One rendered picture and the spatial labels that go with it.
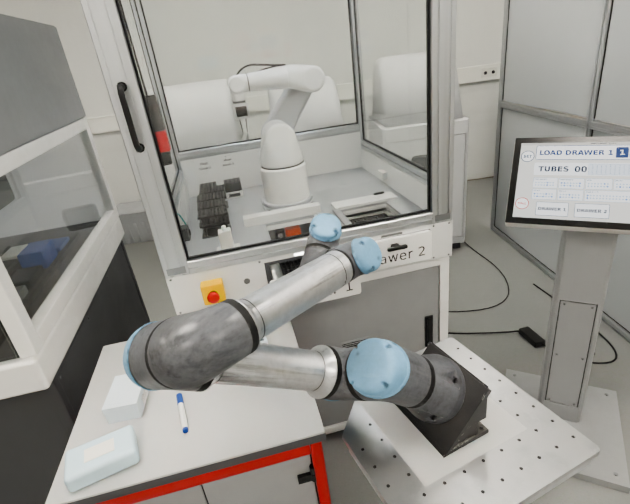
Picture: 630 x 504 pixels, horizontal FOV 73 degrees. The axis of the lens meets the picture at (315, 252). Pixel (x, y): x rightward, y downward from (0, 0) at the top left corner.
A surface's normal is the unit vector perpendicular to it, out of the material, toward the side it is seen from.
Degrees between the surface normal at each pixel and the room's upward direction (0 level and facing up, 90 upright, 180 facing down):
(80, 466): 0
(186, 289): 90
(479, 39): 90
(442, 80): 90
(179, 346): 49
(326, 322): 90
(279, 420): 0
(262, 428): 0
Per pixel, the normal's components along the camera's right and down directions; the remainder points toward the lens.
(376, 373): -0.66, -0.41
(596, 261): -0.45, 0.43
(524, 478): -0.12, -0.90
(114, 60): 0.22, 0.40
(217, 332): 0.25, -0.36
